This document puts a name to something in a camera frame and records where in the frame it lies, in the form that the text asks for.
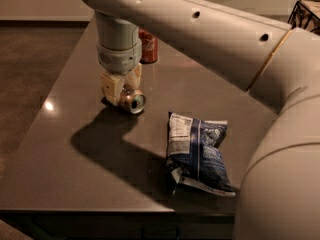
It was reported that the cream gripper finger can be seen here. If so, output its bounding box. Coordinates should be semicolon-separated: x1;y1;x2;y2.
125;63;142;89
100;72;125;106

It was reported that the black wire basket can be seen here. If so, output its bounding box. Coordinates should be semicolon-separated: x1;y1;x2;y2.
288;0;320;35

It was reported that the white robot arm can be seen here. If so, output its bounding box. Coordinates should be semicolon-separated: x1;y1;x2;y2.
82;0;320;240

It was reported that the orange soda can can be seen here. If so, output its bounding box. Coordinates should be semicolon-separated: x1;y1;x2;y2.
119;88;146;114

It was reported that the red cola can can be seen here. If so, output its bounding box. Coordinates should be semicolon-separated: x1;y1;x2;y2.
139;29;158;63

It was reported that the blue chip bag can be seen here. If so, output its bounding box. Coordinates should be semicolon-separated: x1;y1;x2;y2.
166;111;235;197

